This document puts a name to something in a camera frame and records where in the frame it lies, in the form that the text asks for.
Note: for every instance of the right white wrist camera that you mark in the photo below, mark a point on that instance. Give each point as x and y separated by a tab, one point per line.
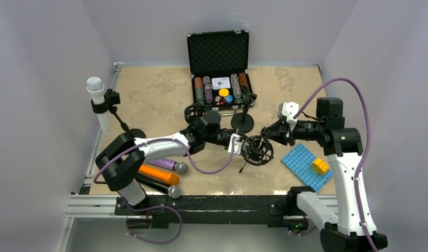
287	112

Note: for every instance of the orange microphone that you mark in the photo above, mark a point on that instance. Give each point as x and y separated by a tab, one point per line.
166	177

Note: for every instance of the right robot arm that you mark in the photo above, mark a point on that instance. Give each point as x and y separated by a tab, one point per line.
351	228

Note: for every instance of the blue building baseplate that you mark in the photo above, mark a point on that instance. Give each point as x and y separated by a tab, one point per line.
299	161

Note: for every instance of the white microphone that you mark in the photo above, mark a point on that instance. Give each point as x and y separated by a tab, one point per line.
96	89

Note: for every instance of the black poker chip case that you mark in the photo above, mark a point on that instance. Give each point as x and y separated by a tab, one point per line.
218	54

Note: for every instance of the black silver-mesh microphone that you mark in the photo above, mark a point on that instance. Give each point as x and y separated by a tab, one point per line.
172	191

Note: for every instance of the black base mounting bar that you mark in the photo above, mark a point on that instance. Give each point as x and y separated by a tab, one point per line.
160	211

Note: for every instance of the purple glitter microphone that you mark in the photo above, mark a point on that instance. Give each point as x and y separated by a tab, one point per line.
178	167

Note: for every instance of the yellow building brick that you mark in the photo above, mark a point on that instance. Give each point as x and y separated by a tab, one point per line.
319	166

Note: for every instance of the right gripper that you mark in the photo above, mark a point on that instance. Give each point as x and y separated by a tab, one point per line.
280	132

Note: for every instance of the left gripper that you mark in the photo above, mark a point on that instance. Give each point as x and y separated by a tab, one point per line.
242	136

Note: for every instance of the black tripod stand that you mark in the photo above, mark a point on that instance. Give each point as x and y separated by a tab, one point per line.
258	151

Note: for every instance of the black shock-mount microphone stand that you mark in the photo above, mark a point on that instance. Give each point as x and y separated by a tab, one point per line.
198	115

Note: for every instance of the black clip microphone stand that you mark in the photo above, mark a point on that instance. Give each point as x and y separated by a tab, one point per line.
243	121

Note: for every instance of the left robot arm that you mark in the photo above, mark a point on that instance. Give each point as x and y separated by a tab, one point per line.
120	161

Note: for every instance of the black left microphone stand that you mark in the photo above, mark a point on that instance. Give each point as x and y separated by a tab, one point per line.
112	98

